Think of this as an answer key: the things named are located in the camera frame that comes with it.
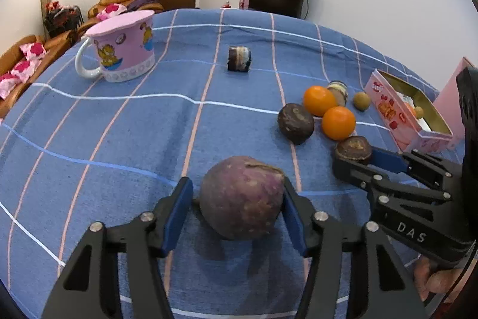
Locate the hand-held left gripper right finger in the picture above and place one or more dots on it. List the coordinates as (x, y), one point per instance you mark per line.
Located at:
(295, 222)

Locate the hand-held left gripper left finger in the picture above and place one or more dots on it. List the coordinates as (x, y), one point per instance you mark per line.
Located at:
(179, 214)

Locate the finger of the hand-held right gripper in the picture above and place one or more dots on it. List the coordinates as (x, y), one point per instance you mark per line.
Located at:
(388, 160)
(354, 173)

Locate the dark brown-topped passion fruit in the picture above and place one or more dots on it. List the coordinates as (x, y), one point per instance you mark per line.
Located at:
(353, 149)

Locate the orange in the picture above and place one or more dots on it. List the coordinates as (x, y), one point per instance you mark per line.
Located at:
(317, 100)
(338, 122)

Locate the pink tin box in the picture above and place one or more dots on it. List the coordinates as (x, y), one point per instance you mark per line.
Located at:
(388, 106)

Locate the large purple round fruit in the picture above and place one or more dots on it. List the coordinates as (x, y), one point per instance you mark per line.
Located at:
(239, 199)

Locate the dark purple passion fruit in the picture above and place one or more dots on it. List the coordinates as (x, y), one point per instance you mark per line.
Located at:
(295, 122)

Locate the person's right hand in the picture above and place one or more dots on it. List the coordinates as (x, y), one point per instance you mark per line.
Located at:
(433, 281)

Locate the white printed paper sheet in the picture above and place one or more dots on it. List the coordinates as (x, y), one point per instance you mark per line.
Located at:
(405, 98)

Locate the dark layered cake roll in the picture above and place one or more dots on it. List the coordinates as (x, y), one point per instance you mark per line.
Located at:
(239, 59)

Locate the pink cartoon mug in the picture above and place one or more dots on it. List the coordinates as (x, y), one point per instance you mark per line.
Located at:
(127, 46)

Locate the brown leather sofa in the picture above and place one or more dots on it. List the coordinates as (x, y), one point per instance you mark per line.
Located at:
(52, 50)

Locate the small red ornament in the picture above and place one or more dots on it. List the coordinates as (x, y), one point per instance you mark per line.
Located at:
(226, 5)

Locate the pink flowered pillow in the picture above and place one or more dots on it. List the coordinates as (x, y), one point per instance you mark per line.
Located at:
(112, 9)
(33, 50)
(5, 87)
(22, 70)

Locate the purple cloth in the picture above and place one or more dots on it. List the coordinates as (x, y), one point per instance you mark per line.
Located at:
(143, 1)

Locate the dark folding chair rack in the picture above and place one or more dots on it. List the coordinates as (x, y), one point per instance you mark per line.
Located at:
(61, 23)

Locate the red white cloth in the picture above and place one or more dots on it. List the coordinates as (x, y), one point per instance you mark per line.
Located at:
(56, 7)

